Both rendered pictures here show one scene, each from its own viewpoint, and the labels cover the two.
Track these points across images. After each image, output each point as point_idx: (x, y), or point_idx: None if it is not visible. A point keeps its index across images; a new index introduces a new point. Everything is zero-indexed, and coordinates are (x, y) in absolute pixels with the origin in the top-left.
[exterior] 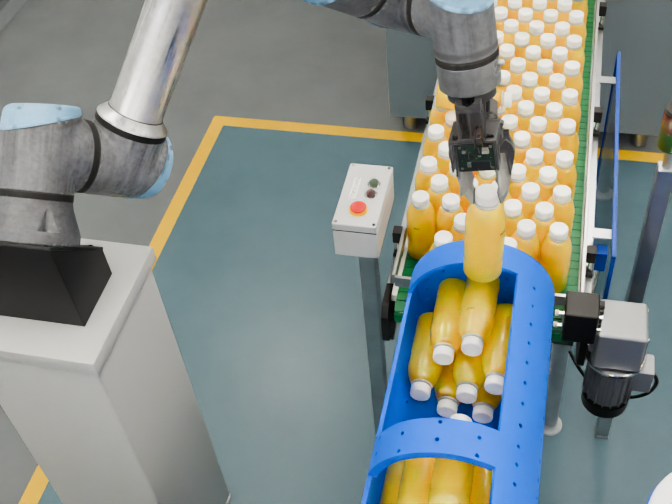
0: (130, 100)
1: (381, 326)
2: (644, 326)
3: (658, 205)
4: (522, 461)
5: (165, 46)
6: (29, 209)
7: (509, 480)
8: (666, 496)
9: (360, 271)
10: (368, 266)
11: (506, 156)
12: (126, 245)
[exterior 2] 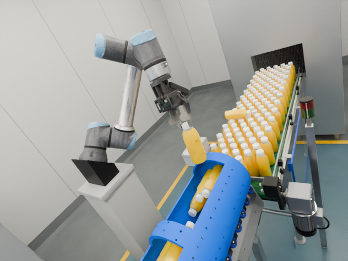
0: (119, 120)
1: None
2: (308, 193)
3: (310, 142)
4: (202, 246)
5: (126, 103)
6: (88, 150)
7: (189, 255)
8: None
9: None
10: None
11: (184, 105)
12: (127, 163)
